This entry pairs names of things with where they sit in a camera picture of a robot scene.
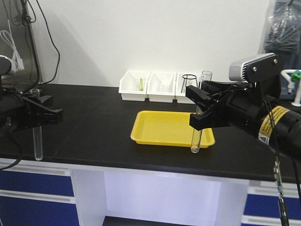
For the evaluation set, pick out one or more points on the white bin middle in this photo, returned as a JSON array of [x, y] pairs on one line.
[[162, 97]]

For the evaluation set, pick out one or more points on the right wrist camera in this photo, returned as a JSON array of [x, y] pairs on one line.
[[256, 68]]

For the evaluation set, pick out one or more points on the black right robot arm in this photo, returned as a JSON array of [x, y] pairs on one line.
[[280, 129]]

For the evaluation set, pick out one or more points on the yellow plastic tray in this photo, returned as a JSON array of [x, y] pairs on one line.
[[162, 128]]

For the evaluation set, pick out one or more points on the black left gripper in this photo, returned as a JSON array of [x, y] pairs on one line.
[[18, 112]]

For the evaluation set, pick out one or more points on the white bin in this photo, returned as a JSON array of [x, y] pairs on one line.
[[181, 97], [128, 86], [162, 97]]

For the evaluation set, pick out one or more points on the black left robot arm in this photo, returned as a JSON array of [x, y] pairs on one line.
[[19, 112]]

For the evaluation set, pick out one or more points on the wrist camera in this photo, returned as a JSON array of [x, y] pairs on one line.
[[7, 67], [256, 68]]

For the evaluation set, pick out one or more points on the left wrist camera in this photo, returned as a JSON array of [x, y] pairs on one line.
[[7, 67]]

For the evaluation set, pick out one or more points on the black wire tripod stand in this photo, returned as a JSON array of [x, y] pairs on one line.
[[188, 80]]

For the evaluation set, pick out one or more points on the green item in bin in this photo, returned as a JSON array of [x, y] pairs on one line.
[[141, 84]]

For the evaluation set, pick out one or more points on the plastic wrapped equipment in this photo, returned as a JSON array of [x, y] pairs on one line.
[[282, 31]]

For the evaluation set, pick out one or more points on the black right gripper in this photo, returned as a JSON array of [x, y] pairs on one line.
[[238, 104]]

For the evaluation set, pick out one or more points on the glassware in middle bin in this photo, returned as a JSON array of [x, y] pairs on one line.
[[165, 85]]

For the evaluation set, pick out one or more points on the blue white bench cabinet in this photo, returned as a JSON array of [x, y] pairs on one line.
[[192, 190]]

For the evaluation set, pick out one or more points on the white bin left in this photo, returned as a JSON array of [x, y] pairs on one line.
[[128, 86]]

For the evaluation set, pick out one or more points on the white bin right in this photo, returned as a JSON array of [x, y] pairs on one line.
[[181, 97]]

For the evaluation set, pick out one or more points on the narrow glass test tube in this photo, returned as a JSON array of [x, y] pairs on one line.
[[38, 143]]

